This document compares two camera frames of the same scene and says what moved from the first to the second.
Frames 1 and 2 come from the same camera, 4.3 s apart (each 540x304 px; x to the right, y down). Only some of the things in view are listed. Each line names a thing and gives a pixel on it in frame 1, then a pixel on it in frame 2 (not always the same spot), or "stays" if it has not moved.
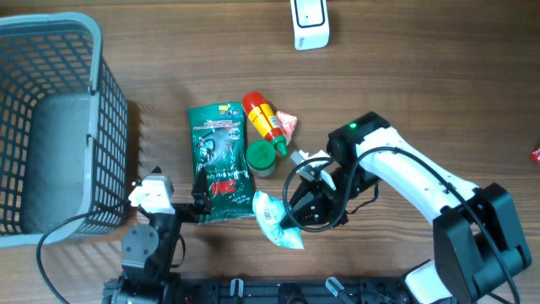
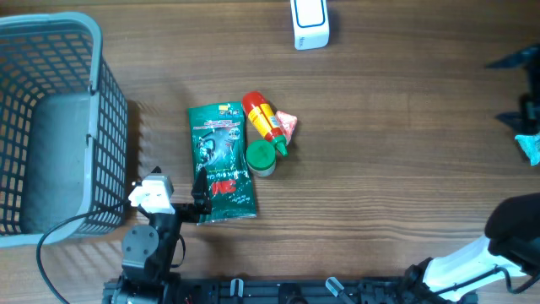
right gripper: x=319 y=200 to x=531 y=100
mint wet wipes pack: x=269 y=213 to x=530 y=145
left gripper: x=191 y=214 stays
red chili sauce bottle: x=261 y=116 stays
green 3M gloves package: x=220 y=148 stays
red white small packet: x=288 y=123 stays
